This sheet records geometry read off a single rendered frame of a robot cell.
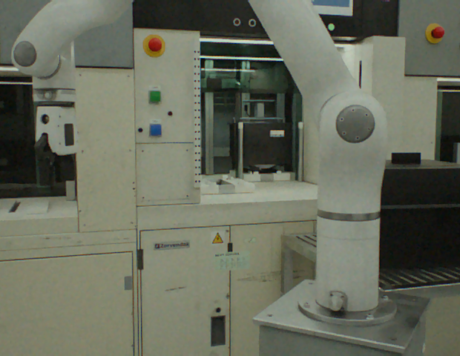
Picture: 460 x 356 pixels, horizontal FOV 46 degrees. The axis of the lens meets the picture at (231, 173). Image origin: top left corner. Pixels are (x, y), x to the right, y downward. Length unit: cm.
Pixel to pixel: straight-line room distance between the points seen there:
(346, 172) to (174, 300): 91
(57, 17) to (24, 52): 9
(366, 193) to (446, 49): 111
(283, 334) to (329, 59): 52
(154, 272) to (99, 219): 24
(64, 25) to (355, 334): 76
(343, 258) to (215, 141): 166
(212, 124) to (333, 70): 153
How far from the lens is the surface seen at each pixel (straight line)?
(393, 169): 137
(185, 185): 167
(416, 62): 198
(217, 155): 260
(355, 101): 95
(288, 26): 103
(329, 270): 105
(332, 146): 95
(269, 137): 228
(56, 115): 113
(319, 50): 103
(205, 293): 176
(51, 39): 107
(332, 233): 103
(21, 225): 166
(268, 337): 106
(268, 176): 229
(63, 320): 172
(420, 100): 200
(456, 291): 136
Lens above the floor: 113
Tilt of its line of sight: 6 degrees down
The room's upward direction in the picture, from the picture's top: straight up
